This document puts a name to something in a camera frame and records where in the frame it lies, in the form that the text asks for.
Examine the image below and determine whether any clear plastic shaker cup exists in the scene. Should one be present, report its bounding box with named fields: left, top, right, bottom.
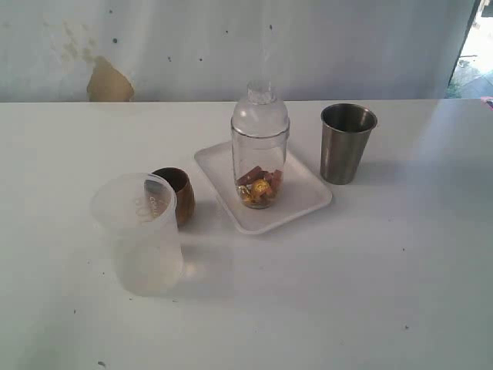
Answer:
left=231, top=130, right=290, bottom=209

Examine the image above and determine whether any brown wooden cup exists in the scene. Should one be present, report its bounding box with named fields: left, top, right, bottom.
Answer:
left=153, top=167, right=196, bottom=227

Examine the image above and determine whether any frosted plastic container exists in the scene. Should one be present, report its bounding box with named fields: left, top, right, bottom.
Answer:
left=90, top=173, right=184, bottom=297

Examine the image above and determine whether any stainless steel cup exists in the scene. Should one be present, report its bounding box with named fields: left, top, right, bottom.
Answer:
left=320, top=103, right=377, bottom=185

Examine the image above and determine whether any clear plastic shaker lid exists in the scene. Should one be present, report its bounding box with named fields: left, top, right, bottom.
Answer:
left=231, top=80, right=290, bottom=138

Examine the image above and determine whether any yellow lemon slice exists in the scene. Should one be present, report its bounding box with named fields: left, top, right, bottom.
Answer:
left=250, top=179, right=271, bottom=198

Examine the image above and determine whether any white rectangular tray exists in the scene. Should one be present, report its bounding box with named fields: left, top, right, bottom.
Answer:
left=194, top=142, right=332, bottom=235

